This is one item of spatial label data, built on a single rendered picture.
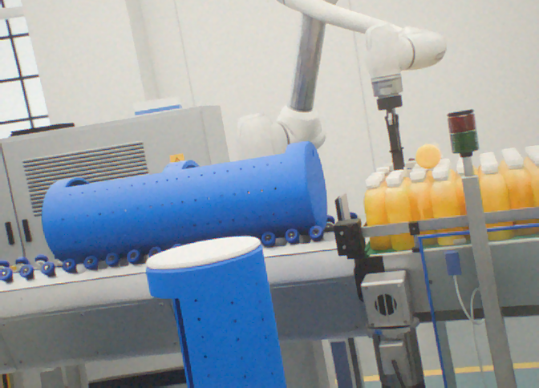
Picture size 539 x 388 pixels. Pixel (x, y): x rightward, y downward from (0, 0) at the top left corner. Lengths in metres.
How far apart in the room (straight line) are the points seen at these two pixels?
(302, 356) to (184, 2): 2.98
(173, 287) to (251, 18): 3.56
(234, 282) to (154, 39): 3.67
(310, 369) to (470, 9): 2.89
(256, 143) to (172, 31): 2.49
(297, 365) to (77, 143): 1.80
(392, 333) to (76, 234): 1.05
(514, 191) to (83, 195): 1.29
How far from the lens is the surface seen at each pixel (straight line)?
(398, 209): 2.05
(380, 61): 2.23
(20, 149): 4.14
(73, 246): 2.46
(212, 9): 5.13
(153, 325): 2.42
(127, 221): 2.34
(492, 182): 2.04
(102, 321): 2.48
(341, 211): 2.22
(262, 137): 2.79
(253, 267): 1.71
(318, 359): 2.88
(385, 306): 1.94
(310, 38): 2.77
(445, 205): 2.04
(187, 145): 3.83
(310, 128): 2.89
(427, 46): 2.33
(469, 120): 1.83
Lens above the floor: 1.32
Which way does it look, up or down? 5 degrees down
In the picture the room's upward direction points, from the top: 10 degrees counter-clockwise
